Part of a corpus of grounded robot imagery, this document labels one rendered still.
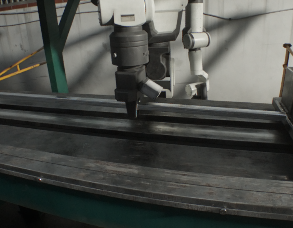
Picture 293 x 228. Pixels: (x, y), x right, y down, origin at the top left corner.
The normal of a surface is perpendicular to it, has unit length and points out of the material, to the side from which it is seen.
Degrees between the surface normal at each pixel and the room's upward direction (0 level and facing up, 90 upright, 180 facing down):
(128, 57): 90
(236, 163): 0
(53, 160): 0
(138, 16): 90
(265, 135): 0
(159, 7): 92
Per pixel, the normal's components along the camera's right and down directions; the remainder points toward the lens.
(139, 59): 0.54, 0.30
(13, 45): -0.25, 0.38
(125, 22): 0.26, 0.36
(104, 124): -0.04, -0.92
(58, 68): 0.97, 0.06
